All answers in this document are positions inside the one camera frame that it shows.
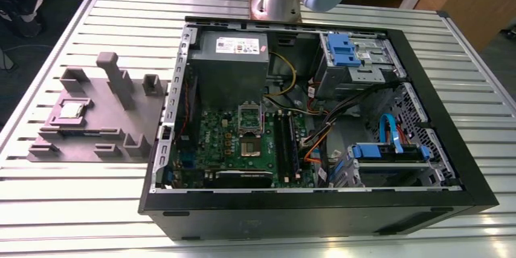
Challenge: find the grey power supply unit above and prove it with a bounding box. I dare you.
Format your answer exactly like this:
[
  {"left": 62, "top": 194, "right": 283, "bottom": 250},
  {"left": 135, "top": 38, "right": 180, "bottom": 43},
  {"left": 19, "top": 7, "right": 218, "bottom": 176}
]
[{"left": 188, "top": 30, "right": 271, "bottom": 105}]

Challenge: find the metal socket cover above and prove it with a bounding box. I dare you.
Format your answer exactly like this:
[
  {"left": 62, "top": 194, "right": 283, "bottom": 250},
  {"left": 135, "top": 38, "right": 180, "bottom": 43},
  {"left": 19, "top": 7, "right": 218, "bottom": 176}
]
[{"left": 239, "top": 103, "right": 267, "bottom": 134}]

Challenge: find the green motherboard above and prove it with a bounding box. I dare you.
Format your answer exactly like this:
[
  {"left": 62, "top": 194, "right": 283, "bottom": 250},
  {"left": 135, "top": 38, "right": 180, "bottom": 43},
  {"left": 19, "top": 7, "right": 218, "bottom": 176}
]
[{"left": 167, "top": 107, "right": 320, "bottom": 190}]

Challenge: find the metal drive cage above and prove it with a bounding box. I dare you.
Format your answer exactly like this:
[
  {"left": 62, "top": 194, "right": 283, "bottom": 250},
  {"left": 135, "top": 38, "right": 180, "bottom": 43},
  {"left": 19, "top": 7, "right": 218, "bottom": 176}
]
[{"left": 314, "top": 30, "right": 407, "bottom": 99}]

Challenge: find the hard disk in blue carrier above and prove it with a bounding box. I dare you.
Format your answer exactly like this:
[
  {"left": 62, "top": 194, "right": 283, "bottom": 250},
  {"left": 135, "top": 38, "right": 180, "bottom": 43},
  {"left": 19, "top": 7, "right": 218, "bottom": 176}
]
[{"left": 350, "top": 143, "right": 432, "bottom": 163}]

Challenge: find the black RAM slot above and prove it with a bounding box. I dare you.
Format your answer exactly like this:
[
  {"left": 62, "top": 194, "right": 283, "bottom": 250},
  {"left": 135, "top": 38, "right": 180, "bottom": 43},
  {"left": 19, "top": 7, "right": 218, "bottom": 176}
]
[
  {"left": 279, "top": 111, "right": 292, "bottom": 181},
  {"left": 275, "top": 111, "right": 287, "bottom": 181},
  {"left": 283, "top": 111, "right": 298, "bottom": 180}
]

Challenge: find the black graphics card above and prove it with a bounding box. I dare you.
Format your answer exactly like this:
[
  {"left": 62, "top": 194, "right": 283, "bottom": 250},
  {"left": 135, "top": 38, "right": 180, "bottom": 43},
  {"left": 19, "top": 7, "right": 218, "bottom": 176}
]
[{"left": 203, "top": 169, "right": 275, "bottom": 189}]

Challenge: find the CPU socket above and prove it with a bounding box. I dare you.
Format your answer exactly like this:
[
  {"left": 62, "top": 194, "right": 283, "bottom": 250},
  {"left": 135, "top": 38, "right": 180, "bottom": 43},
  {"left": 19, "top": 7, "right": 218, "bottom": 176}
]
[{"left": 238, "top": 132, "right": 266, "bottom": 161}]

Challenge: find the yellow wire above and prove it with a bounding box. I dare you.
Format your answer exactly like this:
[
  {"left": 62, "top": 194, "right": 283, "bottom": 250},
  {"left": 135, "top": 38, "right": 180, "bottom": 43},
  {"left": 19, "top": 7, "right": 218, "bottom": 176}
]
[{"left": 266, "top": 51, "right": 299, "bottom": 98}]

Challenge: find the black PC case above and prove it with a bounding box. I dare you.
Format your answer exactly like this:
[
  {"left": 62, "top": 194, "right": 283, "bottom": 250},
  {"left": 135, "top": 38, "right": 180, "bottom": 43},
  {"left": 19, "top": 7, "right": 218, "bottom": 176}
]
[{"left": 138, "top": 15, "right": 502, "bottom": 239}]

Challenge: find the black cable bundle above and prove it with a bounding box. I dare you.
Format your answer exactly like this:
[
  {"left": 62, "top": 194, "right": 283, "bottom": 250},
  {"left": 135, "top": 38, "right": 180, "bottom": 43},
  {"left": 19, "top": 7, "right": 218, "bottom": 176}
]
[{"left": 304, "top": 82, "right": 400, "bottom": 147}]

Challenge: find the red and orange wire bundle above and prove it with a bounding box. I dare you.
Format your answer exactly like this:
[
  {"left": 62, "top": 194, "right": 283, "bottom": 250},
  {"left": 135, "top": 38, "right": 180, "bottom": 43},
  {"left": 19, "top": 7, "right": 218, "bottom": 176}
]
[{"left": 306, "top": 98, "right": 324, "bottom": 116}]

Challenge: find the blue plastic drive latch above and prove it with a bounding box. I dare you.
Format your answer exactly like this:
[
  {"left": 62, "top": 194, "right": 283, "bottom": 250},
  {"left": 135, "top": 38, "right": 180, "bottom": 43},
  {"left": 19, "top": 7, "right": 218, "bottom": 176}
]
[{"left": 328, "top": 33, "right": 363, "bottom": 68}]

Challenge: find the grey parts rack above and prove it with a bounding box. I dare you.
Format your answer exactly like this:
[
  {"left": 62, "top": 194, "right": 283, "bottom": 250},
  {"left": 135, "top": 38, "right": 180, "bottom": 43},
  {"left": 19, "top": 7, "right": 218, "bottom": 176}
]
[{"left": 24, "top": 51, "right": 171, "bottom": 164}]

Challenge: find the white and black wire bundle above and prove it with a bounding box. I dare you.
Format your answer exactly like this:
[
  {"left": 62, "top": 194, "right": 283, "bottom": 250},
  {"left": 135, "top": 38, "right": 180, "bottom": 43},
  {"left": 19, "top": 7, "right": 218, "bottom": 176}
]
[{"left": 264, "top": 94, "right": 326, "bottom": 117}]

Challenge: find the metal disk bay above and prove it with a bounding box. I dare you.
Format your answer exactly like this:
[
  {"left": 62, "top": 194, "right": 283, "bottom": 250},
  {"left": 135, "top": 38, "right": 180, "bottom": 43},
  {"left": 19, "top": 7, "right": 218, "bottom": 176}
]
[{"left": 330, "top": 146, "right": 463, "bottom": 189}]

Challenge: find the silver CPU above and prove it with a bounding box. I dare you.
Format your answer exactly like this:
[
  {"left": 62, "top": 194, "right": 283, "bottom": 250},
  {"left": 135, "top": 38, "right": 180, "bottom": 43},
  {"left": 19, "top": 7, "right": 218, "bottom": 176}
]
[{"left": 58, "top": 102, "right": 87, "bottom": 119}]

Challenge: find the RAM stick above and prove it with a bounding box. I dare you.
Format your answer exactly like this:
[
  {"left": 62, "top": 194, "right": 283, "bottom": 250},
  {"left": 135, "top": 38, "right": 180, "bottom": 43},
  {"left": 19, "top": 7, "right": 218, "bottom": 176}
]
[
  {"left": 287, "top": 111, "right": 303, "bottom": 179},
  {"left": 56, "top": 130, "right": 104, "bottom": 137}
]

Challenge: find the blue flat wire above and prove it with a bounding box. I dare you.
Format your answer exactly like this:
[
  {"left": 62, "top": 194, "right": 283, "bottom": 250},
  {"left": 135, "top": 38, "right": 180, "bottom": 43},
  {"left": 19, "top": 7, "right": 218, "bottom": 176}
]
[{"left": 380, "top": 112, "right": 406, "bottom": 153}]

